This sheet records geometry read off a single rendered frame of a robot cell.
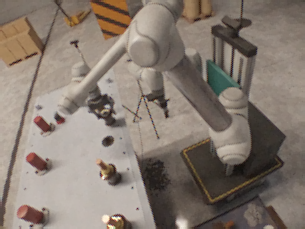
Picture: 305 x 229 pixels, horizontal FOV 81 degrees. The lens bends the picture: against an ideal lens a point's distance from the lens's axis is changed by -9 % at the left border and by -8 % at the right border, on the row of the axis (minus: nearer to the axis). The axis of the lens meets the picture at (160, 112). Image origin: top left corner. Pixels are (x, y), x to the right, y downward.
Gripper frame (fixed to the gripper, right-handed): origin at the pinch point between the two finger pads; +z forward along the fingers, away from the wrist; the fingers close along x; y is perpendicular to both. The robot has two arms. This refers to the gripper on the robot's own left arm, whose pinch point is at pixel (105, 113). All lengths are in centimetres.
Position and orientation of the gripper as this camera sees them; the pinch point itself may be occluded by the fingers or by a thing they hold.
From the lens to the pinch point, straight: 128.7
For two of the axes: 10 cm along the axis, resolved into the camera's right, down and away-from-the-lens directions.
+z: 1.9, 6.6, 7.3
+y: 3.1, 6.7, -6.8
